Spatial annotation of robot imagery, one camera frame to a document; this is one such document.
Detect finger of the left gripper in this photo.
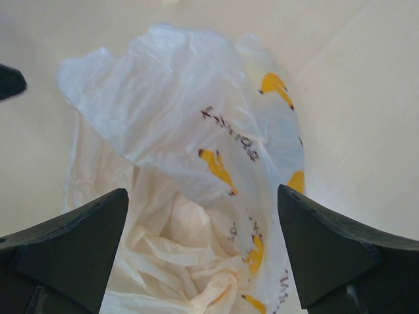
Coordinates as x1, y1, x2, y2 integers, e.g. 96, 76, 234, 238
0, 64, 27, 101

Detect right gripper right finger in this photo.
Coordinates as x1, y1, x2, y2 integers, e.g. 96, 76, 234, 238
278, 185, 418, 314

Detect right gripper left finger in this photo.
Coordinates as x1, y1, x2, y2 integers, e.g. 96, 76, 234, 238
1, 188, 128, 313

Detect translucent plastic bag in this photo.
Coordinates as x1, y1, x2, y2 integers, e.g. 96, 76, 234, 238
57, 24, 304, 313

